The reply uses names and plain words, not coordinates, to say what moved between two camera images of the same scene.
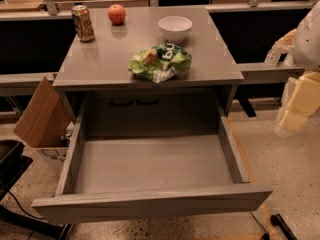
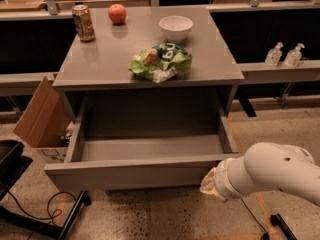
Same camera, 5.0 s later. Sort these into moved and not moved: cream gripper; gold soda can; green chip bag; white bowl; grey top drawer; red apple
Moved: cream gripper; grey top drawer
Not moved: green chip bag; white bowl; gold soda can; red apple
